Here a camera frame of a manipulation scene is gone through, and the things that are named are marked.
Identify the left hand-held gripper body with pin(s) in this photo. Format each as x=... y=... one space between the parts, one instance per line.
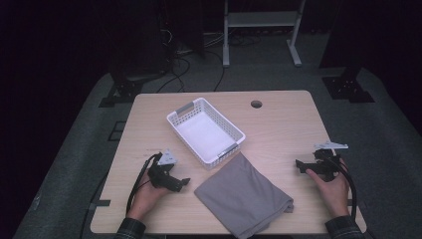
x=161 y=172

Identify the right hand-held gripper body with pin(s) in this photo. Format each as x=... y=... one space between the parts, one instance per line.
x=330 y=162

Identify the white plastic basket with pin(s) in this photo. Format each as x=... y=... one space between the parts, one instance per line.
x=205 y=134

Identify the grey cloth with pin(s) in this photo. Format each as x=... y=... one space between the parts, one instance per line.
x=240 y=195

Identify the person's left hand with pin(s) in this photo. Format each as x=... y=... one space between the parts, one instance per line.
x=146 y=197

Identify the person's right hand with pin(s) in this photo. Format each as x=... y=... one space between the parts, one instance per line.
x=333 y=194

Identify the black stand base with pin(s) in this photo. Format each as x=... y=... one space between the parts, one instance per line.
x=121 y=93
x=348 y=88

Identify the white metal stand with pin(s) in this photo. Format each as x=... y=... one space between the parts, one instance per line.
x=262 y=19

